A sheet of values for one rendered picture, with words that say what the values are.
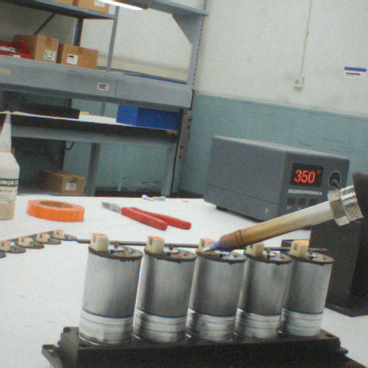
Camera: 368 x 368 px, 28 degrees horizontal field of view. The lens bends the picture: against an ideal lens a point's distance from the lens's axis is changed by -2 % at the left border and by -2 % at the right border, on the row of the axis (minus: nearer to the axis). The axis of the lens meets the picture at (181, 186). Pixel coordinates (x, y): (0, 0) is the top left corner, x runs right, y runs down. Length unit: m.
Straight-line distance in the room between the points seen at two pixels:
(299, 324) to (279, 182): 0.50
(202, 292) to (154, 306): 0.03
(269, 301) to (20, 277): 0.20
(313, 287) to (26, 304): 0.17
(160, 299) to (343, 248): 0.24
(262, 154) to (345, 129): 4.79
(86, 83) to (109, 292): 2.90
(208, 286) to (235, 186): 0.60
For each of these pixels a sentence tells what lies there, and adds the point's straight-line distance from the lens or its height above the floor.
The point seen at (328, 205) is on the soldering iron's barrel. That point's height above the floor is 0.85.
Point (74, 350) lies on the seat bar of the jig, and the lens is 0.33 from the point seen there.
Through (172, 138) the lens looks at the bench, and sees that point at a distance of 3.63.
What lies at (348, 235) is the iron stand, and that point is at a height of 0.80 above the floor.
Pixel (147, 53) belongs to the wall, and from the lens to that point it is 6.30.
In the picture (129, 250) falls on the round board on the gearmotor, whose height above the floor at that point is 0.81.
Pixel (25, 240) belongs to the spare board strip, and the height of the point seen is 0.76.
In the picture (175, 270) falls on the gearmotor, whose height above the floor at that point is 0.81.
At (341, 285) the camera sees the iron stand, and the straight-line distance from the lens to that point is 0.56.
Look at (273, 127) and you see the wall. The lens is 6.08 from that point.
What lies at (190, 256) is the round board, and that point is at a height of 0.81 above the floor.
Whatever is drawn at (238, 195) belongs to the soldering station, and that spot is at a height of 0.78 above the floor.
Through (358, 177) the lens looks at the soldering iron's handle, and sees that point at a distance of 0.32.
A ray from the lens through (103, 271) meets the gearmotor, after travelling 0.32.
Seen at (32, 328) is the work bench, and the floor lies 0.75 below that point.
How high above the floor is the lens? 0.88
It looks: 6 degrees down
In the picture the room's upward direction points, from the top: 8 degrees clockwise
